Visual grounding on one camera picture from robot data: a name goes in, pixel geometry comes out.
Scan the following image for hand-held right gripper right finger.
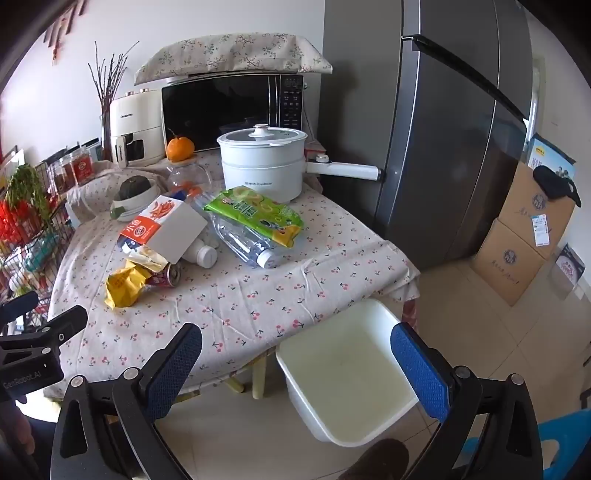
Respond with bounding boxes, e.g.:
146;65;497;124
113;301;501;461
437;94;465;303
390;322;544;480

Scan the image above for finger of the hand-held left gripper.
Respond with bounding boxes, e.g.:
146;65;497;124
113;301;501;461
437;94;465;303
0;291;40;324
0;305;88;357

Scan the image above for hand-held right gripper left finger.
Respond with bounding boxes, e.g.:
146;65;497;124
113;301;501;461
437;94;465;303
50;322;204;480

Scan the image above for white plastic bin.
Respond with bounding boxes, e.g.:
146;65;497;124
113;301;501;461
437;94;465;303
276;298;419;448

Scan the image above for red drink can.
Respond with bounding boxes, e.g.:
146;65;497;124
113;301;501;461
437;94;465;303
145;263;182;288

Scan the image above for white and yellow snack wrapper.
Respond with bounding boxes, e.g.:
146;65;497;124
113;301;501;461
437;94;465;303
124;247;169;274

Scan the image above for crushed clear plastic bottle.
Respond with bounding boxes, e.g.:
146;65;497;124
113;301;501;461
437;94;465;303
191;194;282;269

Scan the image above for orange and white snack box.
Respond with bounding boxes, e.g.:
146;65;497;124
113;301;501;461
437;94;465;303
117;194;208;264

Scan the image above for green snack bag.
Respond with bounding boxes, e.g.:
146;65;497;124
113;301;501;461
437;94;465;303
204;185;304;248

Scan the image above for red snack packets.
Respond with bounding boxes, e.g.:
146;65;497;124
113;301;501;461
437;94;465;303
0;200;43;241

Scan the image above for cream table leg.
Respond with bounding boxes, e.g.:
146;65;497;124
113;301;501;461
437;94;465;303
222;351;269;400

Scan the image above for green plant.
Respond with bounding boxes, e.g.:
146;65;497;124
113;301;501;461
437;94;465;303
4;164;51;222

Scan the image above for plain white plastic bottle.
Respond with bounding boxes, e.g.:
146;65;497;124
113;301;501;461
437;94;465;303
182;242;219;267

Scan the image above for cardboard box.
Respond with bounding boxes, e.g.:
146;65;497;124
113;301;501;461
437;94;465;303
501;159;575;259
471;217;555;308

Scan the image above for white ceramic bowl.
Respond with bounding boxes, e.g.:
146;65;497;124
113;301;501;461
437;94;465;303
113;185;160;210

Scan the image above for blue plastic stool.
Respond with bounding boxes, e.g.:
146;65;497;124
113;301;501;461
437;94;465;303
462;406;591;480

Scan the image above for dark green squash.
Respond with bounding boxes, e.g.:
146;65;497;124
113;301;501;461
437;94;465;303
119;175;151;200

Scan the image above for printed plastic bag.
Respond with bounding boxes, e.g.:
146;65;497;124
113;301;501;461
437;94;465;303
549;242;586;301

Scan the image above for glass jar with tomatoes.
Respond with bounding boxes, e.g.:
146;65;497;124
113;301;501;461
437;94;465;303
166;164;213;195

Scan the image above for white electric pot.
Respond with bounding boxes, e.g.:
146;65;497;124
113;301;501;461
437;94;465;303
217;124;382;204

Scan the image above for cream air fryer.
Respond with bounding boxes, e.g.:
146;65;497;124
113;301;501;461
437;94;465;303
109;89;164;168

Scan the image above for large orange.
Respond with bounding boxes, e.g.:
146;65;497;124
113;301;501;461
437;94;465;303
166;136;195;162

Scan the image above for black bag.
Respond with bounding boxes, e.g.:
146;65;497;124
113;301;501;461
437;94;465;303
533;165;583;208

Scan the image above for grey refrigerator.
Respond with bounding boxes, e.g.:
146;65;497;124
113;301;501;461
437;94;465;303
318;0;536;271

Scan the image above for dried branches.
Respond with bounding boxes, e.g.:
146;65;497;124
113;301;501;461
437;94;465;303
88;41;139;116

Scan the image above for white pot lid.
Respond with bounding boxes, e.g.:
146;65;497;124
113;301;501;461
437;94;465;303
218;124;308;147

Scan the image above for blue printed box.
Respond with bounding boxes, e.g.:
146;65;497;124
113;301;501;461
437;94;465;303
526;134;577;181

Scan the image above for black microwave oven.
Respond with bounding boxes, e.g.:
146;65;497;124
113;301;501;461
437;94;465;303
161;74;305;153

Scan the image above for floral cloth cover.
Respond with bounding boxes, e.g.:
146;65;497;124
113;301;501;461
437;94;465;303
134;31;333;86

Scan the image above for black wire rack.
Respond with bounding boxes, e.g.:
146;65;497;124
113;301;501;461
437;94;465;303
0;152;77;333

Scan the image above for white bowl with green handle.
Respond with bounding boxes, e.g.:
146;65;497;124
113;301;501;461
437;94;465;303
109;198;158;223

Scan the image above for red wall decoration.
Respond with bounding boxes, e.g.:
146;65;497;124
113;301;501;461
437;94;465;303
44;0;88;61

